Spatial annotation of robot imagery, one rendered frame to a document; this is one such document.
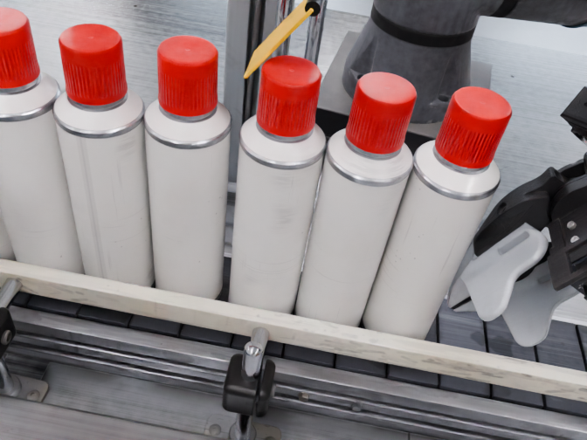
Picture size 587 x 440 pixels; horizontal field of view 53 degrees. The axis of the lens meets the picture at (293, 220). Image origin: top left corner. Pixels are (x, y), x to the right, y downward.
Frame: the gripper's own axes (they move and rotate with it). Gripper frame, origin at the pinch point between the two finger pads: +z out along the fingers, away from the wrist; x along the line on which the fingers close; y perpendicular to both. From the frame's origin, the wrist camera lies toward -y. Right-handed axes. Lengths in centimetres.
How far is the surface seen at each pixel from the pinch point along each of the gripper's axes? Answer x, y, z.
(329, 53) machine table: -6, -50, 16
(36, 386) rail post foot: -20.5, 8.4, 23.4
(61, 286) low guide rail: -23.0, 4.8, 15.8
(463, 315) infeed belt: 4.2, -2.2, 3.8
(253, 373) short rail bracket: -11.4, 9.6, 7.1
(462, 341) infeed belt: 4.0, 0.4, 3.9
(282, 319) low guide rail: -9.8, 4.2, 7.8
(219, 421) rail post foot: -8.4, 8.3, 16.5
